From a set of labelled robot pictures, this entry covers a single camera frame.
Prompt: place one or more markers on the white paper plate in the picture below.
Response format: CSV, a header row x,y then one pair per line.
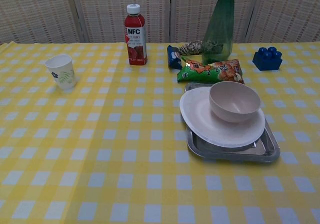
x,y
215,126

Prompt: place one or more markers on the square metal tray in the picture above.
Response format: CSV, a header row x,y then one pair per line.
x,y
230,152

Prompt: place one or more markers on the beige plastic bowl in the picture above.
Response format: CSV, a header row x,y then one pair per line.
x,y
233,101

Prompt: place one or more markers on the red NFC juice bottle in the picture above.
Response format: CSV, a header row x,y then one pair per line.
x,y
136,41

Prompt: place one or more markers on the woven folding screen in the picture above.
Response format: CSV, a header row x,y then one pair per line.
x,y
100,11

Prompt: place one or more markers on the blue cookie packet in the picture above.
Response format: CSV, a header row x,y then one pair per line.
x,y
173,57

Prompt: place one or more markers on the coiled striped twine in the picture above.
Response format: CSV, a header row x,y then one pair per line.
x,y
191,47

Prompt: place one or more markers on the white floral paper cup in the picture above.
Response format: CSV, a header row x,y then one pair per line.
x,y
61,71

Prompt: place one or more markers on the green chip snack bag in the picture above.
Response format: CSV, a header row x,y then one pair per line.
x,y
212,71

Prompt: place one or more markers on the blue toy building block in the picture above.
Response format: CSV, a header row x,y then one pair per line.
x,y
267,58

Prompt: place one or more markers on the yellow checked tablecloth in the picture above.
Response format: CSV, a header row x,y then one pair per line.
x,y
100,138

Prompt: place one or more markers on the green spray bottle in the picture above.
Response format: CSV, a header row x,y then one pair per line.
x,y
220,28

